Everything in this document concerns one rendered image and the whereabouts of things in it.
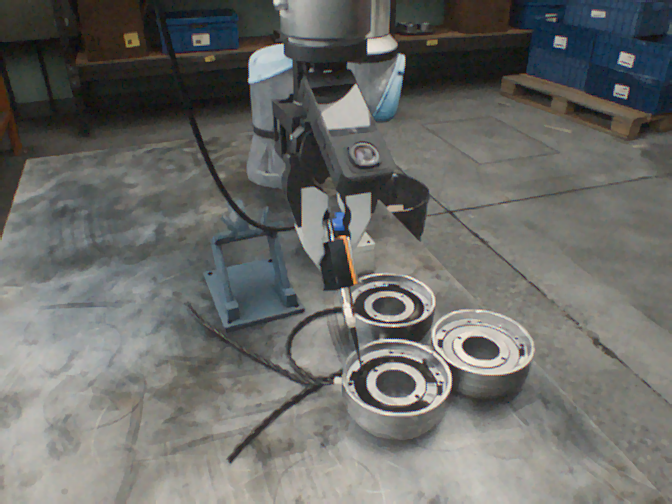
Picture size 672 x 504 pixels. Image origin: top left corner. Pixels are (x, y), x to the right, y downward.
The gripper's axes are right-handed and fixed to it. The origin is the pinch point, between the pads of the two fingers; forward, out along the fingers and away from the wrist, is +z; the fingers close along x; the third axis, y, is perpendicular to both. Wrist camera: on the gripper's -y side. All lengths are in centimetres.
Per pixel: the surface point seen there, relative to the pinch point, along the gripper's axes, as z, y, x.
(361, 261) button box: 11.1, 13.5, -9.4
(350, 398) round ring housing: 9.6, -9.9, 2.6
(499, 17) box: 37, 331, -275
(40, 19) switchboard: 25, 375, 48
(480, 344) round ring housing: 11.4, -6.5, -14.5
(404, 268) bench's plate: 13.2, 12.6, -15.6
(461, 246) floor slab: 93, 126, -111
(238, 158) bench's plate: 13, 61, -5
